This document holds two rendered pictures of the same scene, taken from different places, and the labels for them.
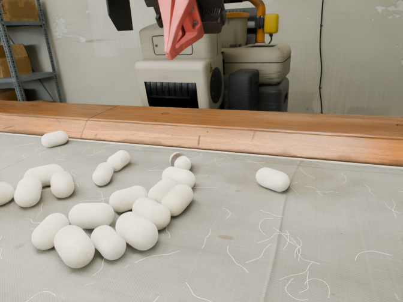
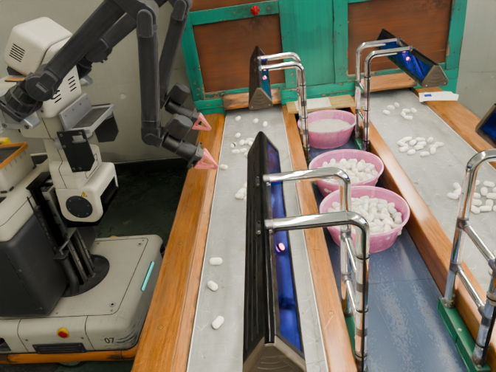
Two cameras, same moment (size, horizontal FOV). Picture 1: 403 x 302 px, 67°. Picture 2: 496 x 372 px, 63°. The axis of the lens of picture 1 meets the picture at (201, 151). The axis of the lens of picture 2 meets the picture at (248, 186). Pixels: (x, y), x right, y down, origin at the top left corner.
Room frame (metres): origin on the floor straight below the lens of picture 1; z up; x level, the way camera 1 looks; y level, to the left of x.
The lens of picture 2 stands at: (0.69, 1.65, 1.51)
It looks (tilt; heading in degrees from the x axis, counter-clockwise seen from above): 30 degrees down; 255
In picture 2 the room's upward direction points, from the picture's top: 9 degrees counter-clockwise
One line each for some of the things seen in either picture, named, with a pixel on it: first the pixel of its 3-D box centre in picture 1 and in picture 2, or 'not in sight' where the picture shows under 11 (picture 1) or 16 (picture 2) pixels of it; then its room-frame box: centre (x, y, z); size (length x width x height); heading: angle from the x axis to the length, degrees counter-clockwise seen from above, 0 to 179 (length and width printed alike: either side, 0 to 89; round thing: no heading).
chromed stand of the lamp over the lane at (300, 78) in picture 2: not in sight; (283, 113); (0.11, 0.17, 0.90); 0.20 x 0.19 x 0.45; 70
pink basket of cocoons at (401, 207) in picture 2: not in sight; (362, 221); (0.11, 0.75, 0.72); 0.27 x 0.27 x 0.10
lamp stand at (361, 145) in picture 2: not in sight; (381, 100); (-0.27, 0.31, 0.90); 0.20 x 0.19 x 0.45; 70
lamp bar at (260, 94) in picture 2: not in sight; (258, 71); (0.18, 0.14, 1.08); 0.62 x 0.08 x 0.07; 70
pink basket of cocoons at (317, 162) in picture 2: not in sight; (345, 176); (0.01, 0.49, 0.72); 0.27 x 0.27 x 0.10
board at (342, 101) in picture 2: not in sight; (319, 104); (-0.21, -0.13, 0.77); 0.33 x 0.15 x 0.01; 160
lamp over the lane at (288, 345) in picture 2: not in sight; (265, 215); (0.51, 1.05, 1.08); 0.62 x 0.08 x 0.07; 70
